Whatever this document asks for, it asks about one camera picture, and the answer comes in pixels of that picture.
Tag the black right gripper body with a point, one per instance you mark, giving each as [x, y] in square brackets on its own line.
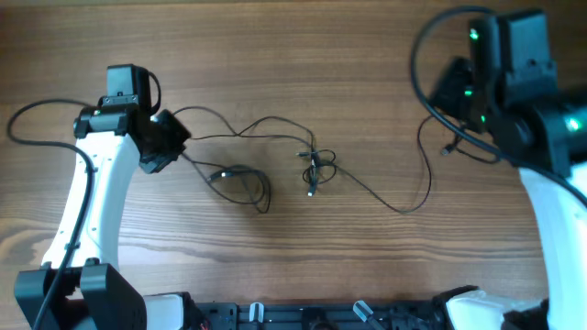
[452, 85]

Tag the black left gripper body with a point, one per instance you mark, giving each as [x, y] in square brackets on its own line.
[167, 143]

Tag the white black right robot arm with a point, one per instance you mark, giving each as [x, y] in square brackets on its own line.
[505, 99]

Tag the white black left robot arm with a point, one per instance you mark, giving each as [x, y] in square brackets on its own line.
[78, 285]

